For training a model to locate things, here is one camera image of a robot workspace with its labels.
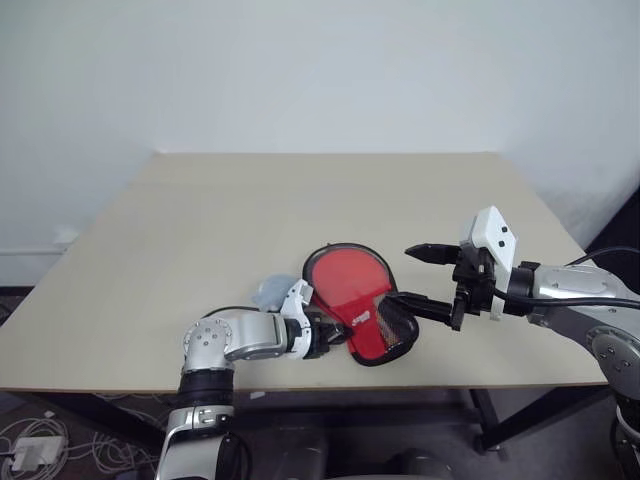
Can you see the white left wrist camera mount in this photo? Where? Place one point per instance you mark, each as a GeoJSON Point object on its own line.
{"type": "Point", "coordinates": [296, 299]}

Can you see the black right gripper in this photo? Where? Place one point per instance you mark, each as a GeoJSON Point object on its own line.
{"type": "Point", "coordinates": [475, 287]}

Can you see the white power adapter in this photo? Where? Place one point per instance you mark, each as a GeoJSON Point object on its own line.
{"type": "Point", "coordinates": [37, 452]}

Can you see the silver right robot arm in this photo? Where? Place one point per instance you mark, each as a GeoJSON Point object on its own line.
{"type": "Point", "coordinates": [570, 290]}

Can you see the red black paddle case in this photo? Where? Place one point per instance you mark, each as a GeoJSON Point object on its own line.
{"type": "Point", "coordinates": [365, 335]}

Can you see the black metal table frame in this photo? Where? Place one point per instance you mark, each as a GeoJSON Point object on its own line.
{"type": "Point", "coordinates": [487, 415]}

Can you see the grey blue rounded object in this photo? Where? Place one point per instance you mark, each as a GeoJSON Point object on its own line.
{"type": "Point", "coordinates": [272, 290]}

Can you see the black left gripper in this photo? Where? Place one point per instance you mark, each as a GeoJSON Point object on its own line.
{"type": "Point", "coordinates": [317, 342]}

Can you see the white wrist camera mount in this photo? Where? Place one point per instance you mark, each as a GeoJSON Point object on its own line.
{"type": "Point", "coordinates": [296, 299]}
{"type": "Point", "coordinates": [492, 235]}

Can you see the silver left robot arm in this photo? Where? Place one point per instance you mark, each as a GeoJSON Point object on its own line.
{"type": "Point", "coordinates": [250, 337]}

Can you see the red table tennis paddle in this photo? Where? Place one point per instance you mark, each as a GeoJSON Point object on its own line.
{"type": "Point", "coordinates": [345, 275]}

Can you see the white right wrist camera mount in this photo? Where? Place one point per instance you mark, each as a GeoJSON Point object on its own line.
{"type": "Point", "coordinates": [492, 235]}

